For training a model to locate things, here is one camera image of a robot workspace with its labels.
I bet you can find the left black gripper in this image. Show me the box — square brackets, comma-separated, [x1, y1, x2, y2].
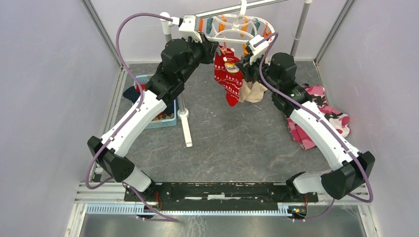
[179, 32, 219, 84]

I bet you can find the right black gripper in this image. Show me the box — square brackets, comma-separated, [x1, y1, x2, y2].
[236, 50, 279, 93]

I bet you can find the orange clothespin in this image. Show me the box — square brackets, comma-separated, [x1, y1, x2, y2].
[263, 23, 272, 37]
[198, 19, 204, 32]
[241, 17, 249, 32]
[242, 44, 249, 55]

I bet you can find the pink clothespin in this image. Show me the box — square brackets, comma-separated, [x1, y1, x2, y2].
[218, 37, 234, 56]

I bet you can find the teal clothespin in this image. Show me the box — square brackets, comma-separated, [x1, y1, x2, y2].
[206, 17, 213, 35]
[253, 18, 260, 32]

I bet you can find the white clip hanger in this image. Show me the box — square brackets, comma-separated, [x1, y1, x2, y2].
[203, 9, 275, 44]

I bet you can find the pink camouflage bag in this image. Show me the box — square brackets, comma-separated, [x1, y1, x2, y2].
[286, 84, 350, 150]

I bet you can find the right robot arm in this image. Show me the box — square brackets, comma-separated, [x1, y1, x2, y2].
[236, 53, 375, 203]

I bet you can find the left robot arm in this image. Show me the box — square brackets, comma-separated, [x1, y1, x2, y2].
[87, 35, 219, 201]

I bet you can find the silver white drying rack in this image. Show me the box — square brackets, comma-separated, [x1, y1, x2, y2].
[162, 0, 312, 147]

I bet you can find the light blue plastic basket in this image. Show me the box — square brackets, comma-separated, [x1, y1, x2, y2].
[136, 74, 178, 129]

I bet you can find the navy blue sock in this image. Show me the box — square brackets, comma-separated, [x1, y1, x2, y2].
[123, 85, 140, 103]

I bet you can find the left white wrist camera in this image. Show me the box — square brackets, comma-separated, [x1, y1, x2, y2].
[171, 15, 203, 43]

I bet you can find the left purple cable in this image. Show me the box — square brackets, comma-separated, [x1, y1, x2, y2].
[85, 13, 179, 224]

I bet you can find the purple cable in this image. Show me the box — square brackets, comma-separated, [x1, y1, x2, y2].
[253, 32, 375, 222]
[85, 13, 179, 224]

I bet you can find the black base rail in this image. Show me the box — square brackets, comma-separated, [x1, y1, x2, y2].
[124, 182, 319, 211]

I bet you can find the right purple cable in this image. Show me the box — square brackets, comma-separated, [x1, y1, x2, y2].
[253, 32, 375, 222]

